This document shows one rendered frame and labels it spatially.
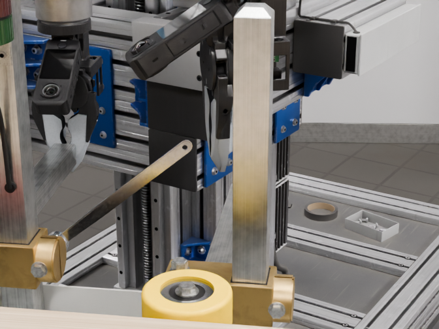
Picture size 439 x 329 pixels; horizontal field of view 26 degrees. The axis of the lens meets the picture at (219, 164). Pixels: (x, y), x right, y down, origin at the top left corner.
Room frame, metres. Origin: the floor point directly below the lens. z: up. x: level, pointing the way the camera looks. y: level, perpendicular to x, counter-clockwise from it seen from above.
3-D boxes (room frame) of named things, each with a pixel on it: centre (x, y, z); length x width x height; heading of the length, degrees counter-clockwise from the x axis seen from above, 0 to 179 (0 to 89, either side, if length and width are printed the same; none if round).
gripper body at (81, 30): (1.25, 0.21, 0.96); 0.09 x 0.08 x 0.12; 172
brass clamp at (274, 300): (0.88, -0.01, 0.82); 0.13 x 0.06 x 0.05; 82
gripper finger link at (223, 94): (0.94, 0.00, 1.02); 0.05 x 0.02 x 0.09; 12
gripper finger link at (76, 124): (1.25, 0.19, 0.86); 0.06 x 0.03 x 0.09; 172
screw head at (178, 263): (0.89, 0.04, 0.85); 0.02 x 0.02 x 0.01
